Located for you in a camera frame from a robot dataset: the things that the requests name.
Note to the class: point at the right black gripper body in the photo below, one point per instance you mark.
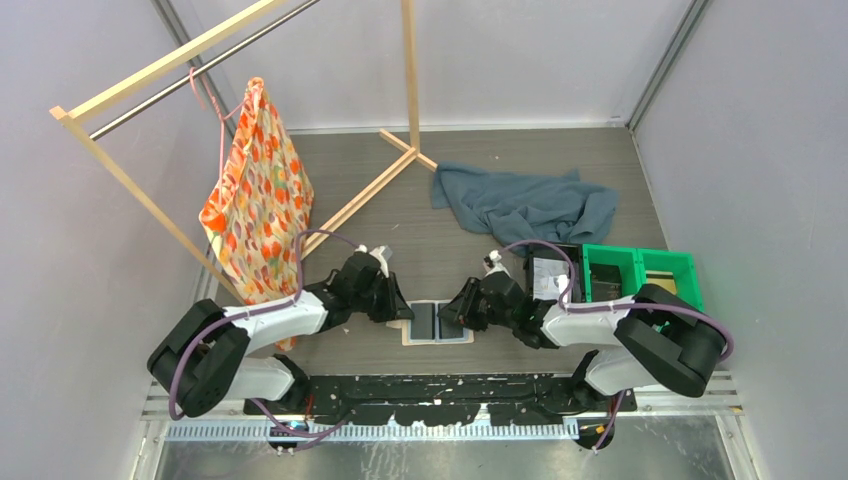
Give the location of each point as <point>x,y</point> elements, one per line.
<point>502,318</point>

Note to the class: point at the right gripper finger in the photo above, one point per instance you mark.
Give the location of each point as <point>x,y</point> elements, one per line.
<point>480,320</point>
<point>463,308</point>

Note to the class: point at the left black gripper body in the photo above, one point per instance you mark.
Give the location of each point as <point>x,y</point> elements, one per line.
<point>374,300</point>

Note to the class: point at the black VIP credit card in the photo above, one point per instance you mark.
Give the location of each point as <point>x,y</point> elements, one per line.
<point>422,326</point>

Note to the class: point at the beige leather card holder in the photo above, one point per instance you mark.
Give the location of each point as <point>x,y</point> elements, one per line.
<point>402,327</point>

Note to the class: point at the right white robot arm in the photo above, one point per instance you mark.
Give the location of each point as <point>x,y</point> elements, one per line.
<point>651,337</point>

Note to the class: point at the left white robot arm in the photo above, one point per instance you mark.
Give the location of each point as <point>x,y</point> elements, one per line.
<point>208,357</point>

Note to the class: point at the black tray with cards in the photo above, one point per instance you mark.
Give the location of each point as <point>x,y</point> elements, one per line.
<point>543,268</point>

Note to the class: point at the blue grey cloth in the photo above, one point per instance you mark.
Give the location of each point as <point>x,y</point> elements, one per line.
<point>510,206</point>

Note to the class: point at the green plastic bin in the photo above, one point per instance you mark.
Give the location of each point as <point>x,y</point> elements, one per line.
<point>611,272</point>

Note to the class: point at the orange floral fabric bag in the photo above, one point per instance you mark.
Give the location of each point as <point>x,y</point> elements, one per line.
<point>260,202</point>

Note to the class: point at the metal hanging rod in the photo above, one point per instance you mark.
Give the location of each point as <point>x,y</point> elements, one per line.
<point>199,69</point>

